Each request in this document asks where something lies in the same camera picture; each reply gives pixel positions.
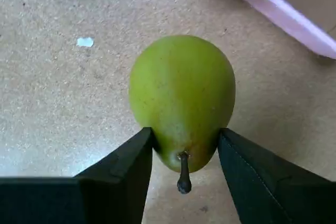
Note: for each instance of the pink cardboard box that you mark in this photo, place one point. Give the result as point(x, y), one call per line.
point(275, 6)

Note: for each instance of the green toy pear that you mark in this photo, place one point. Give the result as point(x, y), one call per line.
point(181, 90)

